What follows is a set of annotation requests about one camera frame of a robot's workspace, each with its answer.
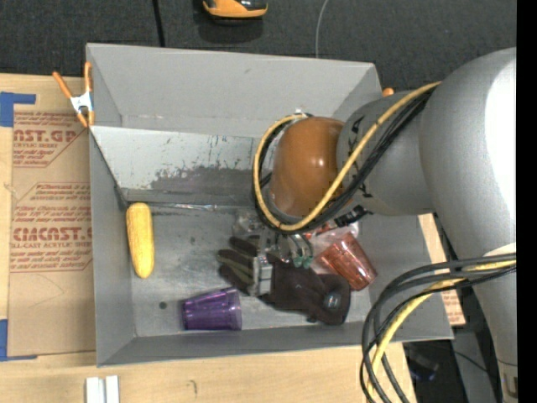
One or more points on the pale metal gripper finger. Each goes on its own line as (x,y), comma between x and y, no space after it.
(262,276)
(247,225)

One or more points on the dark brown glove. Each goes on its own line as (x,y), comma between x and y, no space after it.
(298,290)

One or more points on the purple plastic cup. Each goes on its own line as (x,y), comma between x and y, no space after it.
(212,311)

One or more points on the grey metal bin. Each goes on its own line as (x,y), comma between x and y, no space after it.
(189,246)

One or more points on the orange plastic cup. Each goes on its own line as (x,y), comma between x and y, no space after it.
(350,263)

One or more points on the yellow corn cob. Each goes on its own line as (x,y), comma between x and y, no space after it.
(140,242)

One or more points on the brown cardboard board, red print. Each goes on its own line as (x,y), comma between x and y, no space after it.
(50,309)

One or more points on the black cylinder on white bracket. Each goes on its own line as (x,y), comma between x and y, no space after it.
(350,216)

